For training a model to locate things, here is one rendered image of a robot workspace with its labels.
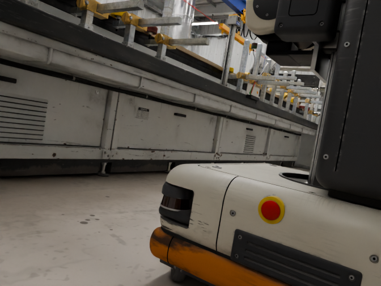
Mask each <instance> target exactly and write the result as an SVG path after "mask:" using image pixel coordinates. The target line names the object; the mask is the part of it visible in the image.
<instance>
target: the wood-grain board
mask: <svg viewBox="0 0 381 286"><path fill-rule="evenodd" d="M108 16H109V17H111V18H113V19H115V20H117V19H116V18H114V17H112V15H111V13H109V15H108ZM176 49H177V50H179V51H181V52H183V53H185V54H187V55H190V56H192V57H194V58H196V59H198V60H200V61H202V62H204V63H206V64H208V65H210V66H212V67H214V68H216V69H218V70H220V71H223V67H221V66H219V65H217V64H215V63H213V62H211V61H209V60H207V59H205V58H203V57H201V56H199V55H197V54H195V53H194V52H192V51H190V50H188V49H186V48H184V47H182V46H176ZM266 93H268V94H270V95H271V92H270V91H268V90H266Z"/></svg>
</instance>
